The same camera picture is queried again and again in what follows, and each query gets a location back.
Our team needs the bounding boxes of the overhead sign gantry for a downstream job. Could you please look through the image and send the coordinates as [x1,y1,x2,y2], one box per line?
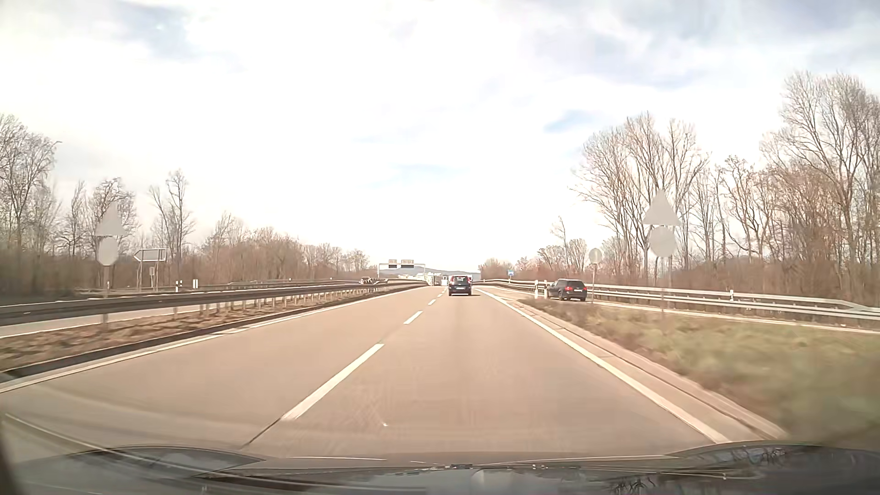
[377,258,427,280]

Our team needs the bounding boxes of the grey asphalt road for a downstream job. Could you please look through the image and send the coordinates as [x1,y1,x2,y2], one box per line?
[0,284,880,466]

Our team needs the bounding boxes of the black estate car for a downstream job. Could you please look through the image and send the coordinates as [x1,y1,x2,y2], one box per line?
[546,278,589,302]

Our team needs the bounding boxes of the small round road sign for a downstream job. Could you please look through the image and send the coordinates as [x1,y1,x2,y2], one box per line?
[588,247,604,303]

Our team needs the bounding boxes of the road markings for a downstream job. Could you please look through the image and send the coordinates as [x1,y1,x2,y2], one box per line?
[0,286,880,462]

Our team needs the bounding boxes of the triangle and round road sign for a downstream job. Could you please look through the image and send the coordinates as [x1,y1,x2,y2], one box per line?
[94,201,127,325]
[642,190,683,319]

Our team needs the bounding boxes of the car's own bonnet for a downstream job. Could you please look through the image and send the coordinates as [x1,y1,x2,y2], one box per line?
[0,440,880,495]

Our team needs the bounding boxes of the arrow direction sign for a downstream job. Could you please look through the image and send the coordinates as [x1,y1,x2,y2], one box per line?
[133,248,168,292]

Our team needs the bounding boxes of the row of bare trees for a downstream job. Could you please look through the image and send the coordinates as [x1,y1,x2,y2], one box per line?
[0,113,375,298]
[479,70,880,307]

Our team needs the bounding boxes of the grass median strip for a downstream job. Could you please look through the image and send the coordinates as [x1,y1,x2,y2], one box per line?
[0,285,413,372]

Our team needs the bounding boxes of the grass verge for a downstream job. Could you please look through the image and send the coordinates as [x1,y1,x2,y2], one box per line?
[517,296,880,449]

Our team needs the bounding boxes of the grey opposite carriageway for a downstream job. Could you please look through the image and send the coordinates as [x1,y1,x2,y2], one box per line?
[0,294,228,339]

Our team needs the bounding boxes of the steel guard rail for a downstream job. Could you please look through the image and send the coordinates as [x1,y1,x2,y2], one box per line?
[474,278,880,323]
[0,280,429,380]

